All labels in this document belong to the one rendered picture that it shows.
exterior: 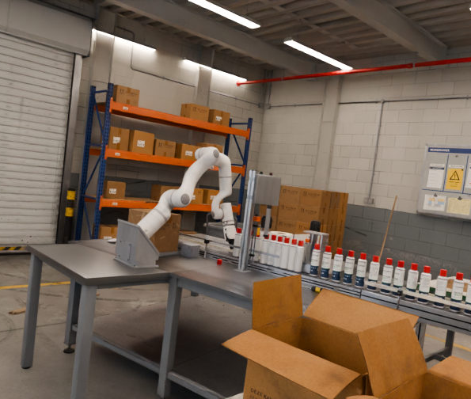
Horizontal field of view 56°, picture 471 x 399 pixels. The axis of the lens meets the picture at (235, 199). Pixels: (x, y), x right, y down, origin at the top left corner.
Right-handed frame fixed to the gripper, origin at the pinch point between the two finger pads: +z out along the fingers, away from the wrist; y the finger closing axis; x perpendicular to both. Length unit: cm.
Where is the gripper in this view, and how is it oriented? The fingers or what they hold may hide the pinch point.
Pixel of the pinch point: (232, 246)
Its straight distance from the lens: 321.5
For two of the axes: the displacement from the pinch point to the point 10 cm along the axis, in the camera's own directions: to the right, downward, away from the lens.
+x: -7.9, 2.2, 5.7
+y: 5.9, 0.3, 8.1
